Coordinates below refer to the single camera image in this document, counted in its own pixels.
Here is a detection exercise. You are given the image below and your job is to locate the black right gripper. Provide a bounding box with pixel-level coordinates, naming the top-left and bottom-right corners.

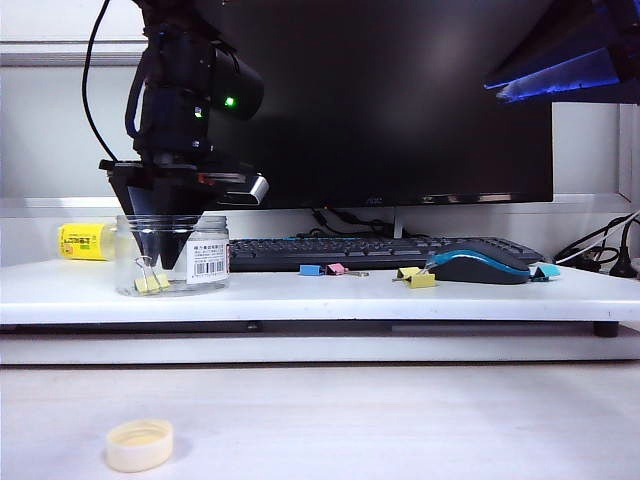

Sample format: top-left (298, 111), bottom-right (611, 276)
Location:
top-left (483, 0), bottom-right (640, 105)

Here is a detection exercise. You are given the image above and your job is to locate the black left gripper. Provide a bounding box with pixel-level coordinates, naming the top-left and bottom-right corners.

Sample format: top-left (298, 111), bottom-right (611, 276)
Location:
top-left (98, 153), bottom-right (259, 271)

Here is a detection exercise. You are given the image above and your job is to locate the round transparent plastic box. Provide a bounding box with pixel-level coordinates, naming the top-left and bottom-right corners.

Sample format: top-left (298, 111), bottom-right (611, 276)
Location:
top-left (115, 214), bottom-right (232, 298)

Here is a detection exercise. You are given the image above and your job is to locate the pale yellow bottle cap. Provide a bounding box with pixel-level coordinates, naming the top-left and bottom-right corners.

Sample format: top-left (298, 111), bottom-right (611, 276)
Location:
top-left (104, 418), bottom-right (175, 474)

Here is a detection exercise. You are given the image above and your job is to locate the plastic bottle with yellow label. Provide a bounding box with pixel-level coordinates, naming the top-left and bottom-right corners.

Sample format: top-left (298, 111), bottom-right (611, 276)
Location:
top-left (56, 222), bottom-right (121, 262)

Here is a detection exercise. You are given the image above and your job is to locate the black computer monitor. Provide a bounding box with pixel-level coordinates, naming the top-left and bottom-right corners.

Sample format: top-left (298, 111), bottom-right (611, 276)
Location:
top-left (199, 0), bottom-right (554, 210)

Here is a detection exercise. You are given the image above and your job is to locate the pink binder clip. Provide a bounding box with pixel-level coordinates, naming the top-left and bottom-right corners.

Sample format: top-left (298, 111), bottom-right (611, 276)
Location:
top-left (324, 262), bottom-right (371, 279)

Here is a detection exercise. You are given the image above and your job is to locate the black computer keyboard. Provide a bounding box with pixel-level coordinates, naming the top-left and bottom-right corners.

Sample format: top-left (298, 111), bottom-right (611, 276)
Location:
top-left (228, 236), bottom-right (546, 274)

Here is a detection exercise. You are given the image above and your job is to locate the teal binder clip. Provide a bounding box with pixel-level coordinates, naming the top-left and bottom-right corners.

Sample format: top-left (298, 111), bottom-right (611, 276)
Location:
top-left (528, 264), bottom-right (560, 284)

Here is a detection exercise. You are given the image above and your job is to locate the black power plug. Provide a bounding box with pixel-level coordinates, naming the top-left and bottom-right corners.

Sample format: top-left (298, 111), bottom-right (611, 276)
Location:
top-left (607, 219), bottom-right (639, 279)

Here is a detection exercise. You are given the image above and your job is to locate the blue and black computer mouse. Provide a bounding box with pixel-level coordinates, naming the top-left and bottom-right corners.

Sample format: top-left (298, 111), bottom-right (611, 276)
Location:
top-left (425, 247), bottom-right (531, 287)

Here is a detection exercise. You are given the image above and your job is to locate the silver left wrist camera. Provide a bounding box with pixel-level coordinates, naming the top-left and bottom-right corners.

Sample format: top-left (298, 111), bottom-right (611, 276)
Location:
top-left (219, 172), bottom-right (271, 207)

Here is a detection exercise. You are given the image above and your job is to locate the grey aluminium vertical post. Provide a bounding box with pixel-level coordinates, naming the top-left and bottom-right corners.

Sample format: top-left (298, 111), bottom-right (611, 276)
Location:
top-left (617, 102), bottom-right (640, 204)

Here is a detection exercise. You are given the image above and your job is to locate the white cable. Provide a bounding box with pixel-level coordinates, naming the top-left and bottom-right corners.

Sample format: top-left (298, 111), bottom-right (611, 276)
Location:
top-left (553, 212), bottom-right (640, 265)

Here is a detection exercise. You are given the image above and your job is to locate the black power cable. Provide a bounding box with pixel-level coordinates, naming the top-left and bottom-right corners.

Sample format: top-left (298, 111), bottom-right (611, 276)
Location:
top-left (552, 212), bottom-right (640, 266)

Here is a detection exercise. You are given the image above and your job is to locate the black monitor cable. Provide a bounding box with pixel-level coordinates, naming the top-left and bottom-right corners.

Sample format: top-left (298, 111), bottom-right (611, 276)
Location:
top-left (297, 207), bottom-right (396, 239)

